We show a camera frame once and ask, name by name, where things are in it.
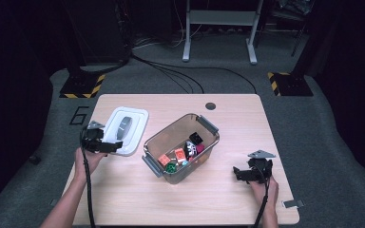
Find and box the black building block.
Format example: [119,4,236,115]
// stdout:
[188,131,203,145]

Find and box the hand-held gripper cable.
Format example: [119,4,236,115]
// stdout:
[253,164,271,228]
[80,131,97,228]

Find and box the white metal stand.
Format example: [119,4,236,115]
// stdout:
[182,0,264,66]

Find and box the person's left hand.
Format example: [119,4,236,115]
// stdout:
[74,146,107,182]

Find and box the salmon building brick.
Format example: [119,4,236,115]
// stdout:
[157,153,172,167]

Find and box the dark cluttered metal stand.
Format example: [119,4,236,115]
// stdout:
[264,0,317,58]

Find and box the orange building block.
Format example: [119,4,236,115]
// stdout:
[174,147,187,163]

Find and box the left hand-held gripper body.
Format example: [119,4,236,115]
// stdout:
[81,120,111,154]

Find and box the thick black floor hose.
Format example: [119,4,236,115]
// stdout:
[79,47,133,76]

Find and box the right hand-held gripper cable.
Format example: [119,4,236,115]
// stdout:
[253,164,271,228]

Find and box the person's right hand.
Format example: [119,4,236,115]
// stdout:
[250,176,280,211]

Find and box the white cable bundle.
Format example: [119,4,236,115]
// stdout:
[132,28,185,50]

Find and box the white toy car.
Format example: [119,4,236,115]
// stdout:
[183,141,198,158]

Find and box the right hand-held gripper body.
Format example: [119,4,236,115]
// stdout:
[246,149,277,185]

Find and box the white lid with grey handle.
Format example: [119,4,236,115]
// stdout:
[102,106,149,157]

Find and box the left hand-held gripper cable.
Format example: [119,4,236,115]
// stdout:
[80,131,97,228]

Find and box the long black floor cable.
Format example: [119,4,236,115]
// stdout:
[131,53,258,95]

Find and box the yellow-black striped base plate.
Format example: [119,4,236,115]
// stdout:
[59,73,106,99]
[267,71,314,97]

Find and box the brown translucent storage box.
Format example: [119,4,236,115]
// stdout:
[141,112,221,185]

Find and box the black stand post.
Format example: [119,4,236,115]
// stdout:
[293,0,332,77]
[60,0,85,77]

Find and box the dark cabinet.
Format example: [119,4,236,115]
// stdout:
[70,0,131,65]

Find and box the green building block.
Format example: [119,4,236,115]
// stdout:
[165,162,178,175]

